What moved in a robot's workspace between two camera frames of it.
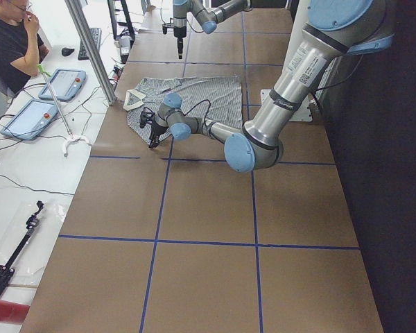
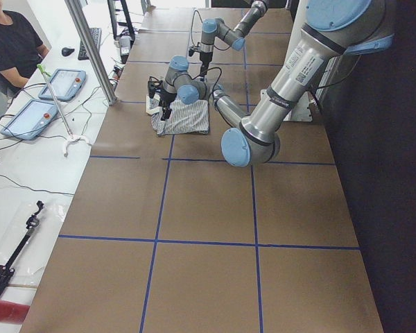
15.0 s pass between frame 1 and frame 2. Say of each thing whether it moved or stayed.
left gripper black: moved
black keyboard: stayed
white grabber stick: stayed
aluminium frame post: stayed
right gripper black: moved
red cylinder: stayed
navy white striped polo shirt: moved
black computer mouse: stayed
